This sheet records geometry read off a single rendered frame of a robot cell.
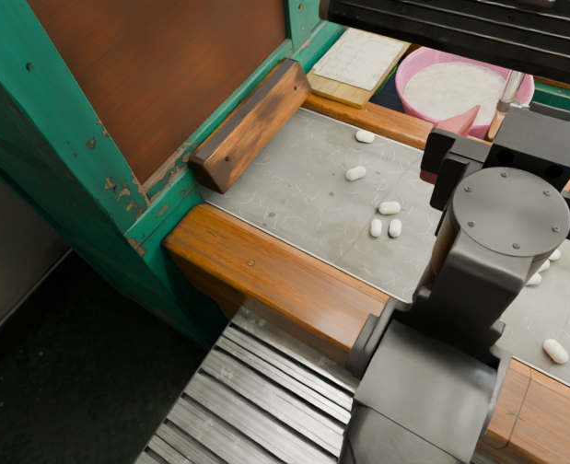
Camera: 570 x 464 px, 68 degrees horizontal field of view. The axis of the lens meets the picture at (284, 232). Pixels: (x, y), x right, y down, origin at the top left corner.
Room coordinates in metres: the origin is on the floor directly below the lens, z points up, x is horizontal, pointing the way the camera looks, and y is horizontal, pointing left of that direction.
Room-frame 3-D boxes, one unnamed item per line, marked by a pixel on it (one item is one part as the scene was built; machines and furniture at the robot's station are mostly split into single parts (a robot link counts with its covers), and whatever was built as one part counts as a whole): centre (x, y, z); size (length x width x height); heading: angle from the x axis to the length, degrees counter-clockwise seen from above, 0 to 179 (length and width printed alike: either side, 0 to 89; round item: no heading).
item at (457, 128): (0.23, -0.18, 1.07); 0.09 x 0.07 x 0.07; 139
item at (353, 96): (0.81, -0.26, 0.77); 0.33 x 0.15 x 0.01; 137
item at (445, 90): (0.66, -0.42, 0.71); 0.22 x 0.22 x 0.06
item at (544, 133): (0.16, -0.16, 1.13); 0.07 x 0.06 x 0.11; 49
